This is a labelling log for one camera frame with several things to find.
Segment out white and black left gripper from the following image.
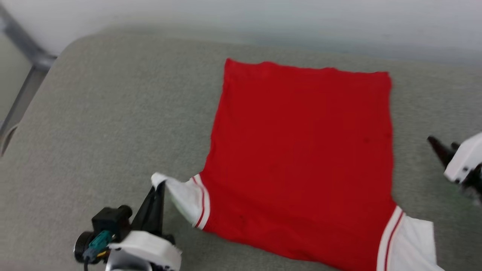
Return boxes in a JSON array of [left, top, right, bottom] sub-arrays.
[[107, 180, 182, 271]]

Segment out red shirt with white sleeves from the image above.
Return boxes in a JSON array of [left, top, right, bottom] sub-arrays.
[[151, 58, 445, 271]]

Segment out grey metal frame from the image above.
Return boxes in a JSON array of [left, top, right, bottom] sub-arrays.
[[0, 3, 58, 155]]

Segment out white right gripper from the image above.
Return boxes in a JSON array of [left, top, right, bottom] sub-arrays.
[[427, 132, 482, 185]]

